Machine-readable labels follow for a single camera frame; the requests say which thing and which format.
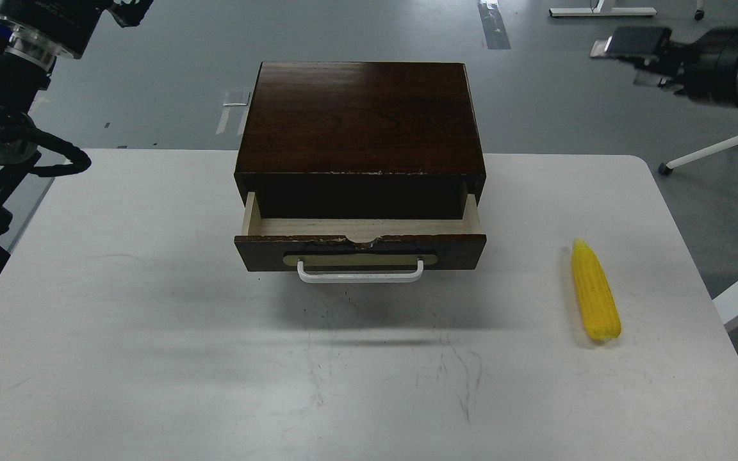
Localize dark wooden drawer cabinet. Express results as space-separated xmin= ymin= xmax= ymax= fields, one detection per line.
xmin=234 ymin=61 xmax=486 ymax=220

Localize white floor tape marks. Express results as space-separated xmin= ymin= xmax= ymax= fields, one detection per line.
xmin=215 ymin=90 xmax=252 ymax=135

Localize wooden drawer with white handle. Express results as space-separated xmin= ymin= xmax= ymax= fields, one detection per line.
xmin=234 ymin=193 xmax=487 ymax=284

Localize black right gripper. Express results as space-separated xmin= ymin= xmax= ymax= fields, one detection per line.
xmin=591 ymin=26 xmax=738 ymax=108

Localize grey floor tape strip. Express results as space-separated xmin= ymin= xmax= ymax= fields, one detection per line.
xmin=475 ymin=1 xmax=511 ymax=51

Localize white table leg base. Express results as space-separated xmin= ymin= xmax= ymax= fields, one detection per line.
xmin=548 ymin=1 xmax=658 ymax=18

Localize yellow corn cob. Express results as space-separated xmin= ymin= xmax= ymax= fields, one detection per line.
xmin=571 ymin=238 xmax=623 ymax=342

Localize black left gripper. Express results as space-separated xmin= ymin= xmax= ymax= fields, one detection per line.
xmin=0 ymin=0 xmax=154 ymax=59

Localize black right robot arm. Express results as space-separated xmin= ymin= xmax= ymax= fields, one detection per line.
xmin=589 ymin=26 xmax=738 ymax=108

